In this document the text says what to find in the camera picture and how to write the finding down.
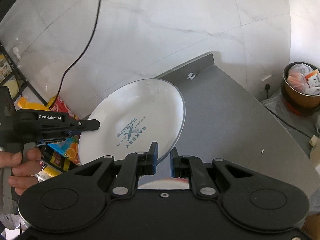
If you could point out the orange juice bottle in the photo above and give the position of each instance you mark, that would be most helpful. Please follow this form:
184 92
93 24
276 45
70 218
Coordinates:
69 147

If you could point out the person's left hand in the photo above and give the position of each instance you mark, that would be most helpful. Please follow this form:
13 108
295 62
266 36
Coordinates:
21 175

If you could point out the white plate bakery print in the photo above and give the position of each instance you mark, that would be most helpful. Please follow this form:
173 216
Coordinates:
132 118

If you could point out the black metal shelf rack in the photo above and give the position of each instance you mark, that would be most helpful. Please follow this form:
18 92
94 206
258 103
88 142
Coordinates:
14 79

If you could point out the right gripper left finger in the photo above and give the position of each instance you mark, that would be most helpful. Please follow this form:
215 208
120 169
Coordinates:
134 166

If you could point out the white plate gold rim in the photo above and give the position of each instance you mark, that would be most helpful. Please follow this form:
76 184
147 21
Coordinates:
166 184

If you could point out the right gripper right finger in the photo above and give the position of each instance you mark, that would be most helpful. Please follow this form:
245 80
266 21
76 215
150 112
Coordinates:
194 170

